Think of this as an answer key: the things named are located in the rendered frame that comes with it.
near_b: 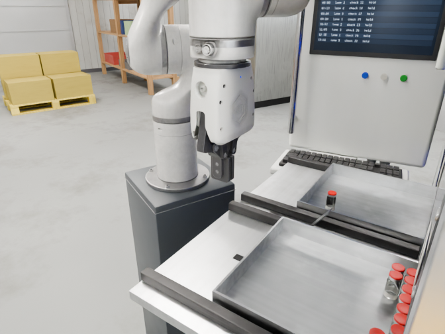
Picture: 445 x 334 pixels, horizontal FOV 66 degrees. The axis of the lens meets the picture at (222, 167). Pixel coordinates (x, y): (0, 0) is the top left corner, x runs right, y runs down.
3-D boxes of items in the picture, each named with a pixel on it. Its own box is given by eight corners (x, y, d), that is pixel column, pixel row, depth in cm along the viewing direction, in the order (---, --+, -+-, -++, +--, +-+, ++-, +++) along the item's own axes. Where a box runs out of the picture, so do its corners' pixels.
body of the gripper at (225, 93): (224, 59, 39) (224, 151, 44) (265, 52, 47) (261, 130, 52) (174, 55, 43) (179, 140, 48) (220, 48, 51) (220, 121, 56)
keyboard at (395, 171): (401, 171, 119) (402, 165, 118) (400, 189, 108) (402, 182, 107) (289, 152, 135) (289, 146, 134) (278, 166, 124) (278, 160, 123)
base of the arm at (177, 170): (136, 172, 106) (130, 114, 98) (191, 159, 115) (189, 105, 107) (161, 199, 91) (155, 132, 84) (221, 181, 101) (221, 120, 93)
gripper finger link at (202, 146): (193, 144, 43) (212, 160, 48) (216, 90, 45) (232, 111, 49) (185, 142, 44) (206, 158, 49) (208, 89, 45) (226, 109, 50)
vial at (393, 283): (398, 294, 58) (404, 273, 56) (396, 302, 56) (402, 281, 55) (384, 289, 59) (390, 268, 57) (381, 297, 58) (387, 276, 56)
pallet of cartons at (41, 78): (98, 105, 517) (90, 55, 487) (6, 116, 459) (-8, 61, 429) (85, 93, 581) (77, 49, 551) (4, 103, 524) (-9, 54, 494)
